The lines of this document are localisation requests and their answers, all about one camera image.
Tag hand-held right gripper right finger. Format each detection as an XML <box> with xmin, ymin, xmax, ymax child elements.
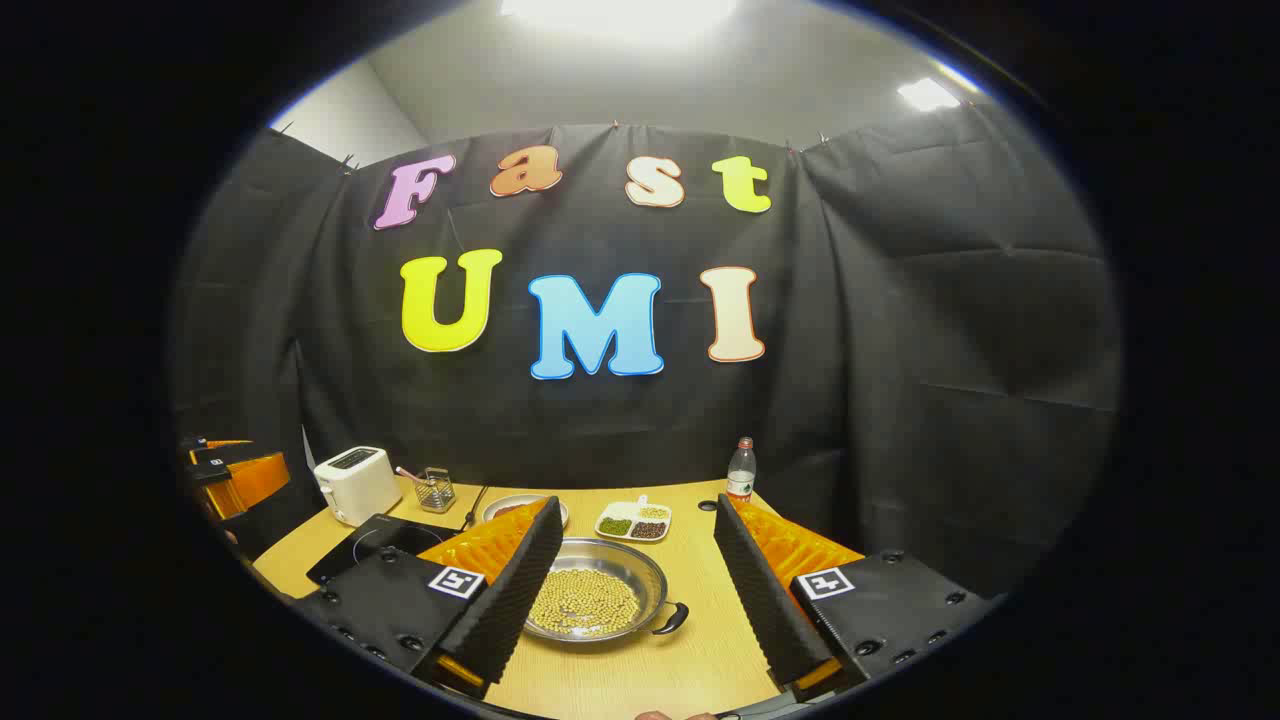
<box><xmin>714</xmin><ymin>493</ymin><xmax>1001</xmax><ymax>701</ymax></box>

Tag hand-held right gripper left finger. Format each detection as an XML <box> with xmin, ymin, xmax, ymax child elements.
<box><xmin>295</xmin><ymin>497</ymin><xmax>564</xmax><ymax>701</ymax></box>

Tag stainless steel pot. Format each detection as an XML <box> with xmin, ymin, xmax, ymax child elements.
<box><xmin>523</xmin><ymin>537</ymin><xmax>691</xmax><ymax>644</ymax></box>

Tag black induction cooktop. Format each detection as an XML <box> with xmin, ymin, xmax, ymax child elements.
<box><xmin>306</xmin><ymin>513</ymin><xmax>466</xmax><ymax>586</ymax></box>

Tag large soybean pile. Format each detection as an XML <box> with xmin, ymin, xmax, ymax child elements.
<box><xmin>528</xmin><ymin>568</ymin><xmax>641</xmax><ymax>638</ymax></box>

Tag white oval plate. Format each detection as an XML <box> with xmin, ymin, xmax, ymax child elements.
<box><xmin>482</xmin><ymin>493</ymin><xmax>569</xmax><ymax>529</ymax></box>

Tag white toaster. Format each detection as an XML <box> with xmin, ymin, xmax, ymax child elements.
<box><xmin>314</xmin><ymin>446</ymin><xmax>403</xmax><ymax>528</ymax></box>

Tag clear water bottle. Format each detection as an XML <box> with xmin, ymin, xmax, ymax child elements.
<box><xmin>727</xmin><ymin>437</ymin><xmax>758</xmax><ymax>504</ymax></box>

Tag white divided dish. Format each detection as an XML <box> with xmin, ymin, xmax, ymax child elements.
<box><xmin>595</xmin><ymin>495</ymin><xmax>673</xmax><ymax>543</ymax></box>

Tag black backdrop cloth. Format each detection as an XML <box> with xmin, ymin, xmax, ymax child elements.
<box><xmin>170</xmin><ymin>105</ymin><xmax>1121</xmax><ymax>601</ymax></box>

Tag ceiling light panel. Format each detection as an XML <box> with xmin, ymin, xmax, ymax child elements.
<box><xmin>500</xmin><ymin>0</ymin><xmax>741</xmax><ymax>43</ymax></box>
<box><xmin>897</xmin><ymin>78</ymin><xmax>963</xmax><ymax>112</ymax></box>

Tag wire mesh basket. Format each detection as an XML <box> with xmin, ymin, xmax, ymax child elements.
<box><xmin>415</xmin><ymin>467</ymin><xmax>457</xmax><ymax>514</ymax></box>

